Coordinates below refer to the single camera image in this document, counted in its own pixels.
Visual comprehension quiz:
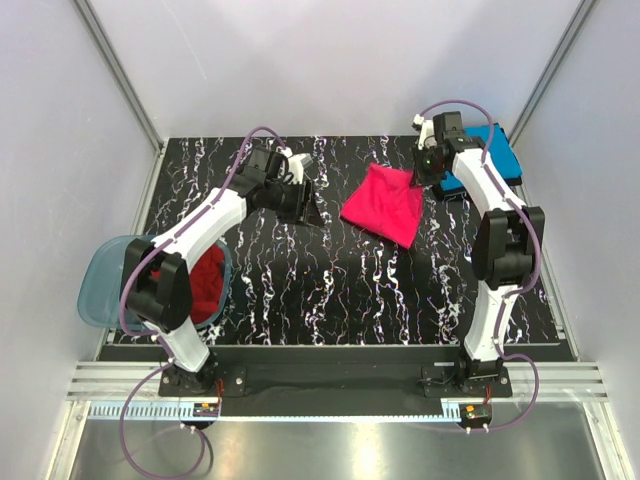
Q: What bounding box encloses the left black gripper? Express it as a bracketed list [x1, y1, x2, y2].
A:
[265, 179, 324, 229]

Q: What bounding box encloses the pink t shirt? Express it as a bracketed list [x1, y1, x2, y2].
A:
[340, 164, 423, 249]

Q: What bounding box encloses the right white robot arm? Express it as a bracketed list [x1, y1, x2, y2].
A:
[411, 111, 545, 397]

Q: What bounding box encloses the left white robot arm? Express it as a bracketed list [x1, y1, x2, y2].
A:
[120, 146, 324, 396]

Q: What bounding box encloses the folded blue t shirt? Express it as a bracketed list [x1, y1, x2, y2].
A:
[439, 124, 521, 192]

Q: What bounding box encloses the dark red t shirt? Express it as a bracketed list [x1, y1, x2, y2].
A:
[189, 245, 225, 325]

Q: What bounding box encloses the blue translucent plastic bin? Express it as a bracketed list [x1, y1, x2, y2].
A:
[77, 235, 233, 330]

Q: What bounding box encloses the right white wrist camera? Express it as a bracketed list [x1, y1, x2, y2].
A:
[412, 114, 437, 150]

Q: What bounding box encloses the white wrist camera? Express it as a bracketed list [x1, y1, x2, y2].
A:
[285, 153, 312, 184]
[412, 114, 437, 150]

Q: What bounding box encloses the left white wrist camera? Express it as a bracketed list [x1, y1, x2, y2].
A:
[285, 153, 312, 184]

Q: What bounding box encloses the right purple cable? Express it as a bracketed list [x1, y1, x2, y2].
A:
[419, 98, 544, 432]

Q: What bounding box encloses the purple cable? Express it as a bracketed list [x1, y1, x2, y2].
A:
[419, 98, 544, 432]
[118, 125, 296, 476]

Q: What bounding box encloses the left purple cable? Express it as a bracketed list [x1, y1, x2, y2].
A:
[118, 125, 296, 476]

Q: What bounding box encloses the right aluminium frame post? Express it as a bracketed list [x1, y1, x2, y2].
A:
[508, 0, 599, 146]

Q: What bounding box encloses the aluminium frame post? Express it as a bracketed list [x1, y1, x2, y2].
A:
[71, 0, 164, 154]
[508, 0, 599, 146]

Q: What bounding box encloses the left aluminium frame post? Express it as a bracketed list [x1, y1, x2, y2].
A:
[71, 0, 164, 154]

